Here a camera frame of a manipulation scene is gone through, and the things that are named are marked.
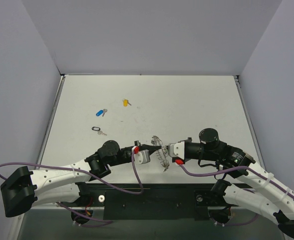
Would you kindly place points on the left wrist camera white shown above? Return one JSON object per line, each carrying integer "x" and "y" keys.
{"x": 140, "y": 156}

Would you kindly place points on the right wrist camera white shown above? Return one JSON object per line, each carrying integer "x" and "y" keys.
{"x": 177, "y": 152}

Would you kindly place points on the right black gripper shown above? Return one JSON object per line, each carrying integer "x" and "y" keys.
{"x": 186, "y": 146}

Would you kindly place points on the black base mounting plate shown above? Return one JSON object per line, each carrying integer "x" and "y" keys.
{"x": 157, "y": 202}

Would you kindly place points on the yellow tag key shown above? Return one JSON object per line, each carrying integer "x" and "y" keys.
{"x": 126, "y": 103}

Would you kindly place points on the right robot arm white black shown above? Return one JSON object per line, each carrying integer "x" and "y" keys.
{"x": 270, "y": 198}

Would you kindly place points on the blue tag key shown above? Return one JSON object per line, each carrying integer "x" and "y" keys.
{"x": 101, "y": 112}

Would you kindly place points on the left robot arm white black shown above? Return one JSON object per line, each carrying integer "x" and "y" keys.
{"x": 26, "y": 188}

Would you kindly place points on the metal disc with keyrings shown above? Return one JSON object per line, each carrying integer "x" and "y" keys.
{"x": 161, "y": 154}

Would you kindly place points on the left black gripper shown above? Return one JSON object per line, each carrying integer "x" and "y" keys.
{"x": 129, "y": 151}

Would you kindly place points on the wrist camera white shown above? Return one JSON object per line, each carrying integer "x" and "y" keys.
{"x": 177, "y": 152}
{"x": 140, "y": 156}

